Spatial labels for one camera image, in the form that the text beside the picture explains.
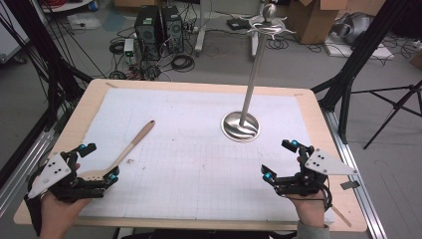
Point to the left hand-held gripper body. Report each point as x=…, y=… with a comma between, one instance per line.
x=49, y=174

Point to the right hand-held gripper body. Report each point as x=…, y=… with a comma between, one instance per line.
x=326, y=164

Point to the wooden slotted spoon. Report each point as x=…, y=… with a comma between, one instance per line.
x=139, y=137

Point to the metal utensil stand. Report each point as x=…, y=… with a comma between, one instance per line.
x=252, y=76

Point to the person's left hand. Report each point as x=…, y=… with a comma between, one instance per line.
x=59, y=215

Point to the person's right hand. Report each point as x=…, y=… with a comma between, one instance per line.
x=310, y=209

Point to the dark tape piece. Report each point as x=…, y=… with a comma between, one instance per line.
x=350, y=185

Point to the thin wooden stick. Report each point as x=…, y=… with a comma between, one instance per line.
x=341, y=216

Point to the white grid mat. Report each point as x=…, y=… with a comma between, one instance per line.
x=199, y=159

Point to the black tripod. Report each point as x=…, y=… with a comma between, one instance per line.
x=394, y=106

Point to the small white power box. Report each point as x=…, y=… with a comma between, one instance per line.
x=128, y=49

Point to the white flat board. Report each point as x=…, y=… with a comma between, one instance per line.
x=358, y=50

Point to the brown cardboard box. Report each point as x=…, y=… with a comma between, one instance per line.
x=312, y=20

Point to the black computer tower green label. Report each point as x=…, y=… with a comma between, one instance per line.
x=147, y=31

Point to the flat black box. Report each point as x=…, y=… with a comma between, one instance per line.
x=237, y=23

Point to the grey rounded appliance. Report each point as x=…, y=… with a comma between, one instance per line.
x=351, y=26

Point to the white cabinet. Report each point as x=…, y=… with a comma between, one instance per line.
x=10, y=36

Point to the white stand leg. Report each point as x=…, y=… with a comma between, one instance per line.
x=200, y=31

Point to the aluminium rail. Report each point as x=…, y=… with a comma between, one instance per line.
x=356, y=179
x=20, y=169

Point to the black frame post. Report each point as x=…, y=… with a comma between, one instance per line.
x=36, y=49
x=358, y=56

